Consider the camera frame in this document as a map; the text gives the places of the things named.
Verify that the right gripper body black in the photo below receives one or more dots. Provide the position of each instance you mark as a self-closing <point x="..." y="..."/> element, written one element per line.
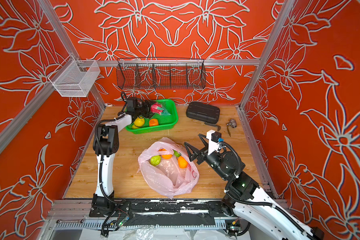
<point x="216" y="162"/>

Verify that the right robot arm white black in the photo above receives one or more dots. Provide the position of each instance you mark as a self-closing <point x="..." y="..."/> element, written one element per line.
<point x="244" y="197"/>

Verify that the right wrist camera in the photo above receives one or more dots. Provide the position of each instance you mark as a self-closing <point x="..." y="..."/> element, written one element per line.
<point x="214" y="139"/>

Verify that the orange fruit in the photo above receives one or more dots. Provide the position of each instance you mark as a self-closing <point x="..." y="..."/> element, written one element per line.
<point x="165" y="154"/>
<point x="182" y="162"/>
<point x="153" y="122"/>

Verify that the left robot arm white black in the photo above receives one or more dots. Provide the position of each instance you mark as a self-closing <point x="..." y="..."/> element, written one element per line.
<point x="106" y="144"/>

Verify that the black plastic case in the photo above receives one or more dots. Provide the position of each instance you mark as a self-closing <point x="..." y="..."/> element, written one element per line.
<point x="203" y="112"/>

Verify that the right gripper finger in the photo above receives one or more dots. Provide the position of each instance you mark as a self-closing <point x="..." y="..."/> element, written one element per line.
<point x="203" y="139"/>
<point x="193" y="153"/>

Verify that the dark hex key tool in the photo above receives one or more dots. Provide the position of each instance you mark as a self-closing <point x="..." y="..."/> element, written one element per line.
<point x="214" y="125"/>

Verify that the green pear fruit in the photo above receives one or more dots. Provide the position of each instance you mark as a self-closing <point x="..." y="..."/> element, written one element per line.
<point x="155" y="160"/>

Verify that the black wire wall basket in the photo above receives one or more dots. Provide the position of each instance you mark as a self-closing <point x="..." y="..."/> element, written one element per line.
<point x="161" y="74"/>

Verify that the green plastic basket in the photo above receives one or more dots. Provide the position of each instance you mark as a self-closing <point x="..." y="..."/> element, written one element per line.
<point x="166" y="122"/>

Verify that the pink plastic bag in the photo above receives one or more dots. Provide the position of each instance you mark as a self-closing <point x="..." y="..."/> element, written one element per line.
<point x="167" y="179"/>

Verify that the red green dragon fruit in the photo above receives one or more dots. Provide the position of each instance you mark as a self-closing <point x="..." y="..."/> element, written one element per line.
<point x="159" y="109"/>

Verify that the yellow lemon fruit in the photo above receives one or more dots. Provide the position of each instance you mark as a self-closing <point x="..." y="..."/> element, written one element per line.
<point x="139" y="122"/>

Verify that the small metal fitting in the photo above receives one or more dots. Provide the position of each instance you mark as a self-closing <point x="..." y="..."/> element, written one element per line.
<point x="232" y="123"/>

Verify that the white wire mesh basket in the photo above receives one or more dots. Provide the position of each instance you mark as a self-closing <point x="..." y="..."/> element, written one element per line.
<point x="72" y="79"/>

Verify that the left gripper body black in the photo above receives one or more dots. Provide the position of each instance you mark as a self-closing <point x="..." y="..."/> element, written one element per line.
<point x="142" y="110"/>

